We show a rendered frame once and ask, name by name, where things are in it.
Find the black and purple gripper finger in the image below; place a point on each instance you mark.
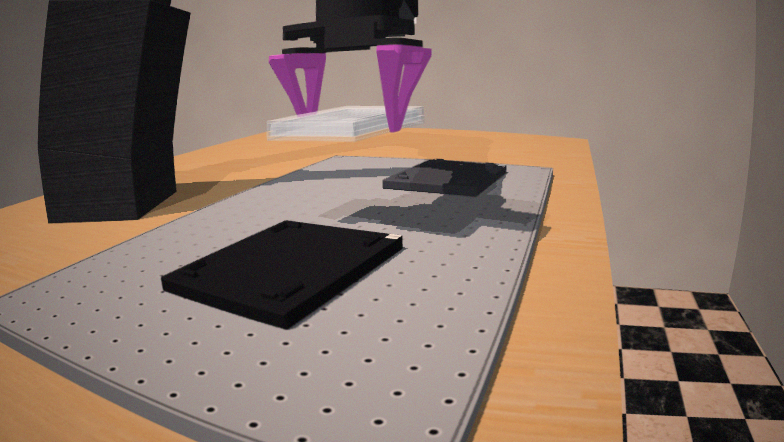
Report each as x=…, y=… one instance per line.
x=313, y=64
x=391, y=59

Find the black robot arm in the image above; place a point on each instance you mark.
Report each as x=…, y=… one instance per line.
x=406, y=9

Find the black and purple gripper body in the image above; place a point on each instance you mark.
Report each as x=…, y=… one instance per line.
x=351, y=24

